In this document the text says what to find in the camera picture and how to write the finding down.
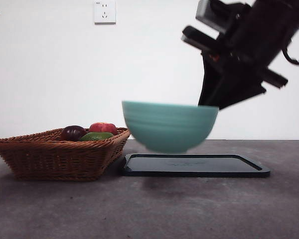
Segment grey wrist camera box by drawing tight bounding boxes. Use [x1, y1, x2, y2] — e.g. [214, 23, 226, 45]
[195, 0, 240, 33]

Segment green avocado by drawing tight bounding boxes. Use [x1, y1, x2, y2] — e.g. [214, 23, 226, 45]
[79, 131, 115, 142]

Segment dark rectangular tray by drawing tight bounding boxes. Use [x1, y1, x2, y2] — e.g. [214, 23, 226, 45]
[121, 153, 271, 178]

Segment white wall socket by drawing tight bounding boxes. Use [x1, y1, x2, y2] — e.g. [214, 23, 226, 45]
[94, 0, 117, 25]

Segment dark purple plum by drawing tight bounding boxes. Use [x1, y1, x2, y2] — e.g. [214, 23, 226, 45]
[61, 125, 88, 142]

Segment black cable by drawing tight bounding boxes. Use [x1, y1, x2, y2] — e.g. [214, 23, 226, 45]
[281, 47, 299, 66]

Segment teal bowl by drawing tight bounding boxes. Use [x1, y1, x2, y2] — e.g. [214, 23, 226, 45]
[121, 100, 220, 154]

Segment brown wicker basket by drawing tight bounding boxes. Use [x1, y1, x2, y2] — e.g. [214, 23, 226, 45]
[0, 127, 132, 182]

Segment red peach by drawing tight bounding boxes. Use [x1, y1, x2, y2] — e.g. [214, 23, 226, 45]
[89, 122, 118, 136]

